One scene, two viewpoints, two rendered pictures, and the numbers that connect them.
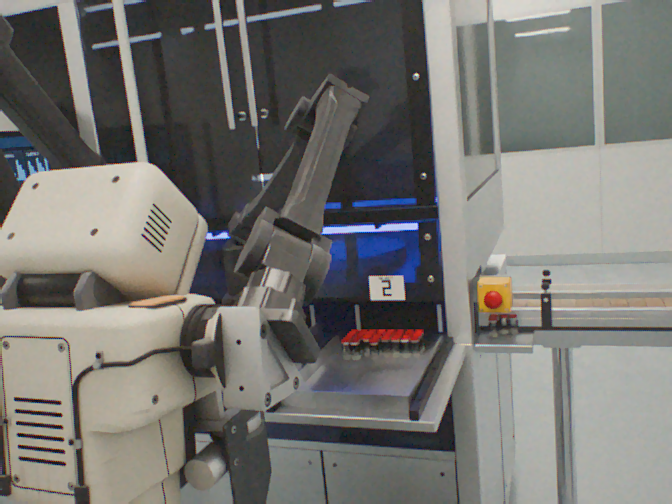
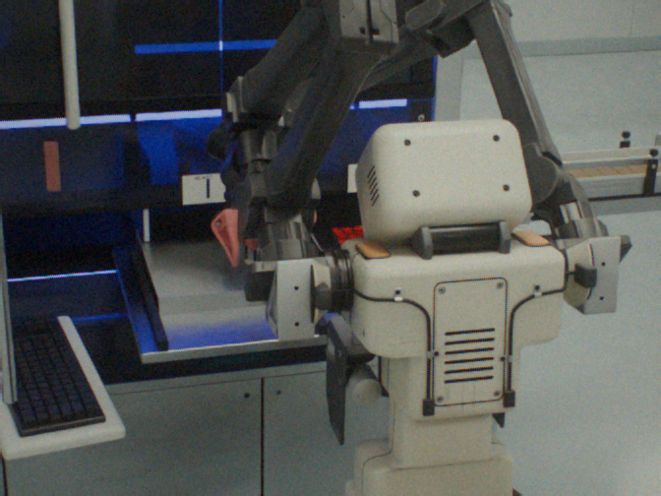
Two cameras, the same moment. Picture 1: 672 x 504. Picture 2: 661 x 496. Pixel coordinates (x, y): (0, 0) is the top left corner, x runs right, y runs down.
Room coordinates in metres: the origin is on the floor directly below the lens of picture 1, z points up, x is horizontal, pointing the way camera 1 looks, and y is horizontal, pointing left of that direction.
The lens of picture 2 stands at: (-0.40, 1.35, 1.88)
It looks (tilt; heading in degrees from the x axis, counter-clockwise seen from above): 23 degrees down; 324
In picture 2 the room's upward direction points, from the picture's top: 2 degrees clockwise
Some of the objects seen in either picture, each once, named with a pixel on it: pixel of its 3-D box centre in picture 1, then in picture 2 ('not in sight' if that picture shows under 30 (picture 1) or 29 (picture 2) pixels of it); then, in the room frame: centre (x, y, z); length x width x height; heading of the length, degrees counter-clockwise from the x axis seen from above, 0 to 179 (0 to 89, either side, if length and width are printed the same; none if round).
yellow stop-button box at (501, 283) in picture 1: (495, 293); not in sight; (1.42, -0.36, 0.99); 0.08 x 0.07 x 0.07; 160
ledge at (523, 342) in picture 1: (506, 339); not in sight; (1.45, -0.39, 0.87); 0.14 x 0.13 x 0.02; 160
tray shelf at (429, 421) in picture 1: (303, 370); (305, 282); (1.39, 0.10, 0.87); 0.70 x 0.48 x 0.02; 70
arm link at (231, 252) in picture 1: (235, 256); not in sight; (1.40, 0.22, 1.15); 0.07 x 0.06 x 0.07; 8
